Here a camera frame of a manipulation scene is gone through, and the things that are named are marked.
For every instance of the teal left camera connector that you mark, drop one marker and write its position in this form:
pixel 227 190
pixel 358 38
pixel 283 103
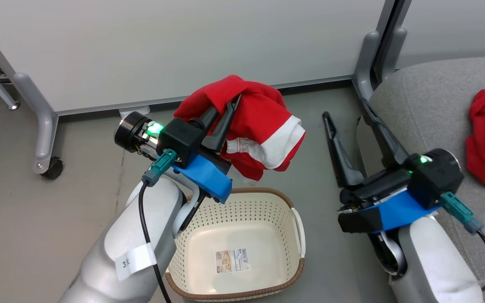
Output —
pixel 160 166

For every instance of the white power adapter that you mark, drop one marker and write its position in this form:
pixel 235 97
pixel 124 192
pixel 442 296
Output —
pixel 131 112

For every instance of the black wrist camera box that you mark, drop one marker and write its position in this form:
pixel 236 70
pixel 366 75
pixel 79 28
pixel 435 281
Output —
pixel 181 139
pixel 436 181

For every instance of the white tape label on arm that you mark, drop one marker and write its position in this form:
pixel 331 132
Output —
pixel 135 261

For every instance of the black caster wheel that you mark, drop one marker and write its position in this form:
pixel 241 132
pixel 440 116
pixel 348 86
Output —
pixel 54 168

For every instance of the teal right camera connector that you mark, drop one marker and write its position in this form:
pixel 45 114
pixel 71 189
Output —
pixel 461 212

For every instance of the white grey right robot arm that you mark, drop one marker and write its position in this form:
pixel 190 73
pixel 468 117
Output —
pixel 436 261

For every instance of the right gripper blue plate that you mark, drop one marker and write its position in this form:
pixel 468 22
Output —
pixel 377 210

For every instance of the narrow white partition panel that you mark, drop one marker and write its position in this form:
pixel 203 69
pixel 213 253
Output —
pixel 457 25

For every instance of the paper sticker in basket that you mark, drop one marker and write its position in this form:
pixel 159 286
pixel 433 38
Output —
pixel 232 260

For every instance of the large white partition panel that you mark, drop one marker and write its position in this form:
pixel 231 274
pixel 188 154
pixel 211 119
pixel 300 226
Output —
pixel 162 46

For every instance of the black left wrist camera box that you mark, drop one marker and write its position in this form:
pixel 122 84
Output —
pixel 181 139

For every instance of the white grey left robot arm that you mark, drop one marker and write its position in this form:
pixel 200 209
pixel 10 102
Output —
pixel 112 248

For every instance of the teal camera connector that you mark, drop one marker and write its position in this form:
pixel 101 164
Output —
pixel 160 166
pixel 461 212

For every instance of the grey fabric sofa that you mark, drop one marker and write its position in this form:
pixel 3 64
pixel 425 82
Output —
pixel 427 109

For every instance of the grey partition foot with caster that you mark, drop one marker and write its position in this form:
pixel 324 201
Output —
pixel 42 122

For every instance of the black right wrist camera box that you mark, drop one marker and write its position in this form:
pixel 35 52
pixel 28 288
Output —
pixel 436 181

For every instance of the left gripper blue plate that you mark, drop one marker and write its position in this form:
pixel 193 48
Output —
pixel 209 179

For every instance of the red shirt with white trim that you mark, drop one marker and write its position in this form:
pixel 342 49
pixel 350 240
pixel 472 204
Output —
pixel 263 118

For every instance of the cream perforated laundry basket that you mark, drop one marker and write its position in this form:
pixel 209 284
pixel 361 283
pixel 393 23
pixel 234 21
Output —
pixel 234 223

